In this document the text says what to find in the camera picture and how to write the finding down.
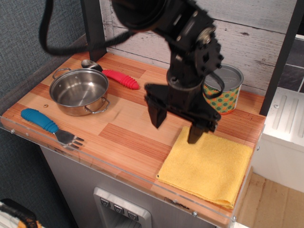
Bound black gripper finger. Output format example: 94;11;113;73
188;123;204;144
147;98;167;128

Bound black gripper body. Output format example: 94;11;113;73
144;83;221;132

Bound yellow-orange towel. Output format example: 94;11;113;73
157;126;253;209

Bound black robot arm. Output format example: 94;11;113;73
112;0;225;144

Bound orange cloth at corner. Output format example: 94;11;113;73
17;218;42;228

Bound green orange patterned can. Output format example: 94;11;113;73
205;64;244;114

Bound white toy sink unit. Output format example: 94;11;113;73
251;34;304;193

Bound stainless steel pot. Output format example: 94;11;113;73
49;68;111;116

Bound grey dispenser panel with buttons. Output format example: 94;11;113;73
94;187;152;228

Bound clear acrylic edge guard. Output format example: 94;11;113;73
0;115;266;225

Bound spoon with red handle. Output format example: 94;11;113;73
81;59;140;90

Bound fork with blue handle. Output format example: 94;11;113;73
21;108;84;150

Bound dark grey left post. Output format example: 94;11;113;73
80;0;107;62

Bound dark grey post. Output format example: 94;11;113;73
80;0;107;62
259;0;304;116

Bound black sleeved cable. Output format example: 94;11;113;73
38;0;136;57

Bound dark grey right post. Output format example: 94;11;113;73
259;0;304;116

